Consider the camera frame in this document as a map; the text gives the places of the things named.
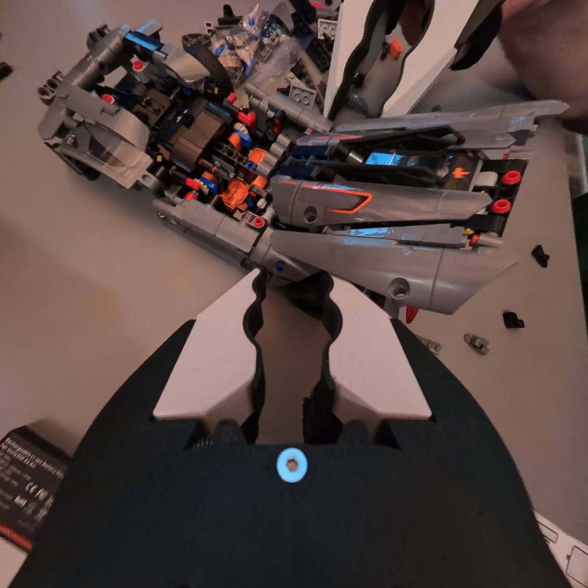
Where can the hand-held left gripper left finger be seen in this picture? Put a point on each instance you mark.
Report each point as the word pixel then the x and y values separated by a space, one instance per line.
pixel 206 367

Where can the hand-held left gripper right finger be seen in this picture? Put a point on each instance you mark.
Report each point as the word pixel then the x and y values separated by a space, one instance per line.
pixel 381 367

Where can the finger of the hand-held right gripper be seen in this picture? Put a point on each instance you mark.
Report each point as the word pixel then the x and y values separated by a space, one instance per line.
pixel 427 69
pixel 337 55

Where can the grey Lego Technic car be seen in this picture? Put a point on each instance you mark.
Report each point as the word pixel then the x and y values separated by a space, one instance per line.
pixel 367 257

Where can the grey lego car chassis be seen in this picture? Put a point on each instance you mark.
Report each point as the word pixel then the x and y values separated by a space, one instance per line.
pixel 115 119

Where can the orange lego connector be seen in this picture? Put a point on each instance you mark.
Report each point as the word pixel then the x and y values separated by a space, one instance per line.
pixel 396 48

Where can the small grey lego plate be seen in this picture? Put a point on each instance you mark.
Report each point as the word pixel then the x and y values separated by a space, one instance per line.
pixel 429 344

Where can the small bag of lego pieces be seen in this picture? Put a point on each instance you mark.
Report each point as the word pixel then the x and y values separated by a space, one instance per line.
pixel 243 50

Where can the small grey lego piece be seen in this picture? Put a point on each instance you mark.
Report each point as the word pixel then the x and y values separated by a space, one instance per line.
pixel 476 343

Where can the lego sticker sheet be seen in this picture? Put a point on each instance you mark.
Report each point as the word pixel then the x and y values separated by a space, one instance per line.
pixel 562 551

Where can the small black lego piece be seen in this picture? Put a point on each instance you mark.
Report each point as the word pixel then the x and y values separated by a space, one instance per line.
pixel 4 70

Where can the person's right hand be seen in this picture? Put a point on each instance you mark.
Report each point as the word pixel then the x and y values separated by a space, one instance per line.
pixel 551 55

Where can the black battery pack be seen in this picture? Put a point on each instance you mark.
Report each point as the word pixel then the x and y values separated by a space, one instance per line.
pixel 27 477

